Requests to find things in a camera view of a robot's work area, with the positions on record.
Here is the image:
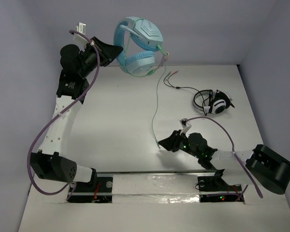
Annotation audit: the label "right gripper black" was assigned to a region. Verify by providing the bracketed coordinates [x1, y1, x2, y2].
[159, 129, 201, 159]

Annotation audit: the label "light blue headphones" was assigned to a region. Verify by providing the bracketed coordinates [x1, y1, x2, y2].
[113, 16, 169, 77]

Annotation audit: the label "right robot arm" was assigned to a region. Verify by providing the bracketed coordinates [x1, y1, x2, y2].
[158, 130, 290, 195]

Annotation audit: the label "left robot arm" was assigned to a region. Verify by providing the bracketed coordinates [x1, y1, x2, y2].
[27, 37, 123, 190]

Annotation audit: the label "black white headphones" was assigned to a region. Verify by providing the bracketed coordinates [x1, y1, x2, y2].
[192, 89, 235, 116]

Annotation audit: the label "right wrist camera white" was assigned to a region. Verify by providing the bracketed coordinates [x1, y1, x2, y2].
[180, 118, 191, 135]

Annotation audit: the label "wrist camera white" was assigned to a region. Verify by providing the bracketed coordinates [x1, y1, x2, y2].
[180, 118, 191, 135]
[69, 22, 90, 47]

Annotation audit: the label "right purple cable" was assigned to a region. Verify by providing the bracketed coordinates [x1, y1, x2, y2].
[183, 116, 264, 199]

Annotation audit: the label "purple cable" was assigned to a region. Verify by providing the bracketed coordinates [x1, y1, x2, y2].
[183, 116, 264, 199]
[28, 29, 100, 195]

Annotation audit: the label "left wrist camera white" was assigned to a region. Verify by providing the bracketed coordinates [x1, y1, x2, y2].
[69, 22, 90, 47]

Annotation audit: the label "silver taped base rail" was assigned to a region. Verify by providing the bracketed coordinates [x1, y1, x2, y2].
[62, 169, 247, 205]

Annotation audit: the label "black headphone cable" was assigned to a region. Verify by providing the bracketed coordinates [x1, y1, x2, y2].
[163, 70, 201, 94]

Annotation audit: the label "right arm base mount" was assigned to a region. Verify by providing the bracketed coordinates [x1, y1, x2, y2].
[195, 172, 245, 203]

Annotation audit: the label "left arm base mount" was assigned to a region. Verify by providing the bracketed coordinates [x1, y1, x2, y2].
[67, 172, 113, 203]

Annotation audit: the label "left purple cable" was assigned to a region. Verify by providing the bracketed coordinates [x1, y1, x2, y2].
[28, 29, 100, 195]

